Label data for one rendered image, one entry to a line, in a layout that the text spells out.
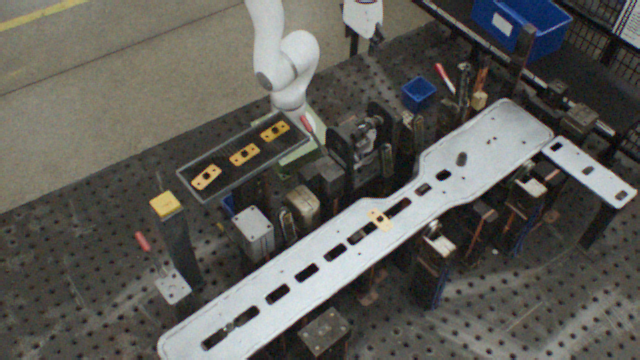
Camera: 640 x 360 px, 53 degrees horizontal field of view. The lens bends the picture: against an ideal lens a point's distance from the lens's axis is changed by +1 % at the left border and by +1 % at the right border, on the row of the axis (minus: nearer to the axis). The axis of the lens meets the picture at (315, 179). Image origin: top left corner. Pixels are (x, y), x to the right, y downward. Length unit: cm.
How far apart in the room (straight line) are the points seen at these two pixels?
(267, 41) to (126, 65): 201
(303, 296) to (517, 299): 75
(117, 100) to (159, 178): 135
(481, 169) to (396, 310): 52
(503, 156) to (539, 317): 52
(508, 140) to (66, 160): 224
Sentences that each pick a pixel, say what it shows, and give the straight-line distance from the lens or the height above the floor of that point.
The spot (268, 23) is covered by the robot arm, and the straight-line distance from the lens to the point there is 191.
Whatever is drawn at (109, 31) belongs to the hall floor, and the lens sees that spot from 411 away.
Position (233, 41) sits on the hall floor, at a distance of 389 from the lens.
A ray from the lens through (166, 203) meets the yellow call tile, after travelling 175.
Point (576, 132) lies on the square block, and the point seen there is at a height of 102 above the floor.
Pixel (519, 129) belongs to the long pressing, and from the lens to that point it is 218.
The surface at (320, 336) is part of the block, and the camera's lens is 167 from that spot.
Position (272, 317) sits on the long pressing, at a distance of 172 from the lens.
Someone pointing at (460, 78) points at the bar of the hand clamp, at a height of 118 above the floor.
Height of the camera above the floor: 257
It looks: 54 degrees down
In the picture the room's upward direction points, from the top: straight up
